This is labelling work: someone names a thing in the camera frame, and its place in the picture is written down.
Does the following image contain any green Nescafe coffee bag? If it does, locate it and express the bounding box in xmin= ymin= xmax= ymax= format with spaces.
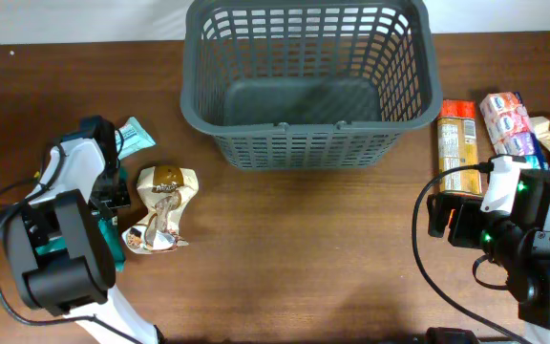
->
xmin=35 ymin=166 xmax=128 ymax=272

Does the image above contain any beige brown bread bag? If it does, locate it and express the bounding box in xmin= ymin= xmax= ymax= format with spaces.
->
xmin=121 ymin=165 xmax=200 ymax=254

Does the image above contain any teal wet wipes pack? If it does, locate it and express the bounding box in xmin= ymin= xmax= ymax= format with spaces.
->
xmin=115 ymin=117 xmax=156 ymax=160

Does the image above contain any orange spaghetti package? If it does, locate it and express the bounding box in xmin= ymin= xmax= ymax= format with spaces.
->
xmin=436 ymin=100 xmax=482 ymax=196

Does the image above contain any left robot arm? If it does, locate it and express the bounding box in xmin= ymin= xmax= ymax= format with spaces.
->
xmin=0 ymin=116 xmax=166 ymax=343

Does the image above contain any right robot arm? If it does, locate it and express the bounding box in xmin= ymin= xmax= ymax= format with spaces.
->
xmin=427 ymin=169 xmax=550 ymax=341

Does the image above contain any Kleenex tissue multipack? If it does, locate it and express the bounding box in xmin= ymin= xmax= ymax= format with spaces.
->
xmin=479 ymin=92 xmax=549 ymax=170

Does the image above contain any grey plastic basket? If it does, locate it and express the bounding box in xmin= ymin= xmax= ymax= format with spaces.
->
xmin=180 ymin=0 xmax=443 ymax=170

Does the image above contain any left black cable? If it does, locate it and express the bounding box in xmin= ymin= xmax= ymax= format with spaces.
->
xmin=0 ymin=128 xmax=142 ymax=344

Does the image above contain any black cable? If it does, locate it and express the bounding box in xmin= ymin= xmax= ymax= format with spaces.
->
xmin=410 ymin=161 xmax=534 ymax=344
xmin=0 ymin=128 xmax=142 ymax=344

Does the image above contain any right black cable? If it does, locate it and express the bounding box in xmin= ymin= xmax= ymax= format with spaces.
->
xmin=410 ymin=161 xmax=534 ymax=344

